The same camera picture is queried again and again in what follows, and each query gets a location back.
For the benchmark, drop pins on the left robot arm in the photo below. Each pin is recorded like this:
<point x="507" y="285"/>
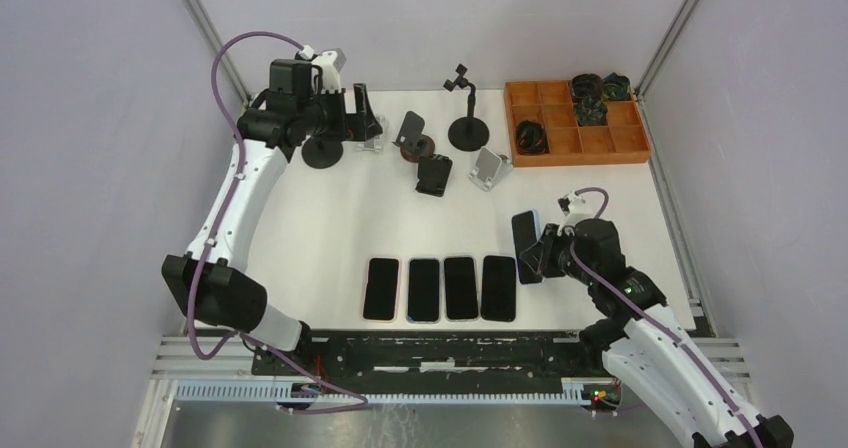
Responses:
<point x="302" y="110"/>

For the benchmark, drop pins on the clear acrylic phone stand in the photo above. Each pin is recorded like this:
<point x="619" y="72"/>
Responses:
<point x="375" y="144"/>

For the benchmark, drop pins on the pink case phone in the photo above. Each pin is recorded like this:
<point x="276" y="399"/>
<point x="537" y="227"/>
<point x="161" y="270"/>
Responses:
<point x="381" y="290"/>

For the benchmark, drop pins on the white slotted cable duct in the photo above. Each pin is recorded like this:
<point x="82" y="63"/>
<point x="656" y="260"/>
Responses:
<point x="295" y="393"/>

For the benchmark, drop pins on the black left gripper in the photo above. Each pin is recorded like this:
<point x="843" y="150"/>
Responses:
<point x="371" y="126"/>

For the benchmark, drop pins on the black mounting base plate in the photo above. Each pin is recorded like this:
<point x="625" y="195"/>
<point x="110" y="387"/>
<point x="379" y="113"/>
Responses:
<point x="464" y="362"/>

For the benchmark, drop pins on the wooden compartment tray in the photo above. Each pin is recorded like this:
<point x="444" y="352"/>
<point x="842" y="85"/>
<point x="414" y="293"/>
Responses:
<point x="622" y="139"/>

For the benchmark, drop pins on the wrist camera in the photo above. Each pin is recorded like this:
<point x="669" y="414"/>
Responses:
<point x="575" y="208"/>
<point x="328" y="65"/>

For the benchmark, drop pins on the white case phone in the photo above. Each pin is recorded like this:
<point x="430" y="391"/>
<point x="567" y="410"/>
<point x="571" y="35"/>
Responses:
<point x="525" y="232"/>

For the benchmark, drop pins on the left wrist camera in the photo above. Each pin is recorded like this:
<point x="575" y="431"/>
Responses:
<point x="328" y="65"/>

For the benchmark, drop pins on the silver metal phone stand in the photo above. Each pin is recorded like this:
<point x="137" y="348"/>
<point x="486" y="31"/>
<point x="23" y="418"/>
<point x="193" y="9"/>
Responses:
<point x="489" y="169"/>

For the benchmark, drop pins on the clear case phone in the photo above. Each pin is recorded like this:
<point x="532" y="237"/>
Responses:
<point x="423" y="298"/>

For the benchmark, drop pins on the small black folding stand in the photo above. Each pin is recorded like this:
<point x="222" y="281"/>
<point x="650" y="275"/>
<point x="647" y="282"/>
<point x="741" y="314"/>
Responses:
<point x="432" y="175"/>

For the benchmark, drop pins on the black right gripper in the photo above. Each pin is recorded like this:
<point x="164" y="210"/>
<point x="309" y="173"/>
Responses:
<point x="539" y="256"/>

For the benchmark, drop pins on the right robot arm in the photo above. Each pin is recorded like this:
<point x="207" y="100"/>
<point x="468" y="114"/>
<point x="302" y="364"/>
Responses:
<point x="640" y="342"/>

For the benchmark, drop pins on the tall black phone stand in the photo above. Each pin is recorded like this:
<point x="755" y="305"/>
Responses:
<point x="321" y="154"/>
<point x="467" y="133"/>

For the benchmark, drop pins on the black phone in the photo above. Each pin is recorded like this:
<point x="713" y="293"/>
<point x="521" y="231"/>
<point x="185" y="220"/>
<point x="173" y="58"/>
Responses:
<point x="460" y="288"/>
<point x="498" y="291"/>

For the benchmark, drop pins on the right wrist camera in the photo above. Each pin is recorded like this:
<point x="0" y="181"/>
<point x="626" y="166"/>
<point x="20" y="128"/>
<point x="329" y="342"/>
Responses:
<point x="575" y="208"/>

